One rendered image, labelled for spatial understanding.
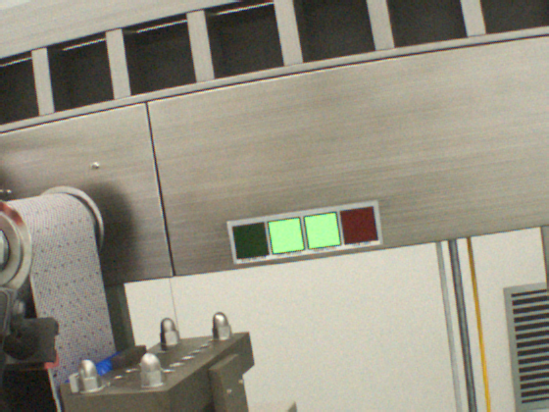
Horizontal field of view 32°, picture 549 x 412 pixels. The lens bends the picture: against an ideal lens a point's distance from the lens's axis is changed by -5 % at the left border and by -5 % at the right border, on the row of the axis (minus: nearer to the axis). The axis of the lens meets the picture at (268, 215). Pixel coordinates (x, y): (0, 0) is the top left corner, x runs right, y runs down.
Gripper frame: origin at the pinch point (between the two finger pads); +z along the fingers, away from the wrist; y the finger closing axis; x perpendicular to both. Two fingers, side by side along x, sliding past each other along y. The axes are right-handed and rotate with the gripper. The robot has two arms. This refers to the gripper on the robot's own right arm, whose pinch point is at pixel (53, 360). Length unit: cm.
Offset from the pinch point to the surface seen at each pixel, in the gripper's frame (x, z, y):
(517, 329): 82, 255, 57
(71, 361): 1.4, 5.1, 0.3
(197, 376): -1.5, 7.8, 20.0
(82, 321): 9.1, 8.3, 0.3
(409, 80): 44, 10, 53
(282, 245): 23.5, 20.9, 29.1
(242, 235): 25.6, 19.7, 22.7
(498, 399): 58, 271, 47
